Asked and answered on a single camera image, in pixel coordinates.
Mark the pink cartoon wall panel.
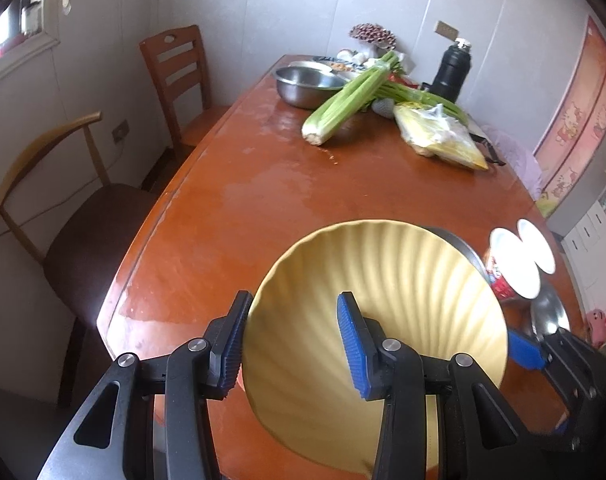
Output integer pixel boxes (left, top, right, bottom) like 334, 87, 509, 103
533, 15, 606, 218

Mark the white bowl dark outside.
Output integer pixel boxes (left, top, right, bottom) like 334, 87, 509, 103
517, 218, 556, 275

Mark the white cabinet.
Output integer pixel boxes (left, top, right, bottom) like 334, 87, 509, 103
560, 180, 606, 311

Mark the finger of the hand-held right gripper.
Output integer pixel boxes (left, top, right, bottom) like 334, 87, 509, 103
553, 395, 604, 458
507, 327, 606, 411

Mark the pink cloth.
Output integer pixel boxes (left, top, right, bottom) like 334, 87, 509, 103
483, 124, 541, 201

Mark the window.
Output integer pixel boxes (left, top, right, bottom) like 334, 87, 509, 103
0, 0, 59, 66

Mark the deep steel plate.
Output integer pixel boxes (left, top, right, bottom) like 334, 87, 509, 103
425, 226, 490, 283

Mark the wrapped flower bouquet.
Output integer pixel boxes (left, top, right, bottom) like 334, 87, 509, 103
338, 23, 399, 66

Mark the patterned dish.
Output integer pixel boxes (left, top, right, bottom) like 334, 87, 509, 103
314, 55, 361, 74

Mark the steel basin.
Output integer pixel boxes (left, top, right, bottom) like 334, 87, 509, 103
274, 65, 351, 109

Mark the yellow plastic food bag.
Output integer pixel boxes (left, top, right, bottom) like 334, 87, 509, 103
393, 102, 490, 171

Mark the curved-back chair dark seat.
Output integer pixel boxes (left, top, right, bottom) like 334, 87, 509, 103
0, 111, 159, 408

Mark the thin celery bunch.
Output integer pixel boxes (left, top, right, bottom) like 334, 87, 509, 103
373, 80, 468, 126

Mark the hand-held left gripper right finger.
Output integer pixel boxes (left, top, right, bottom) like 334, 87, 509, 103
337, 291, 568, 480

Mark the large celery bunch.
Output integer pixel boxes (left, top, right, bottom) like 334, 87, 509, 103
302, 50, 409, 147

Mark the black peeler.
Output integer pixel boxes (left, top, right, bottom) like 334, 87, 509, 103
468, 132, 507, 167

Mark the brown slatted wooden chair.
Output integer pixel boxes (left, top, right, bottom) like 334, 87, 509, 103
139, 25, 234, 191

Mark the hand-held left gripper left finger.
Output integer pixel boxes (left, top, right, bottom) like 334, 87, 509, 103
38, 290, 254, 480

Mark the pink plush toy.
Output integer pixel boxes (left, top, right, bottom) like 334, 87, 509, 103
585, 309, 606, 338

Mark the red paper bowl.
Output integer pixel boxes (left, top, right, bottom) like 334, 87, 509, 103
484, 227, 541, 307

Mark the black thermos flask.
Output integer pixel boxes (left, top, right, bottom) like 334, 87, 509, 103
429, 37, 472, 106

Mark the yellow ribbed plate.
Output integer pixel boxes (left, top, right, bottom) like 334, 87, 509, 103
241, 220, 508, 478

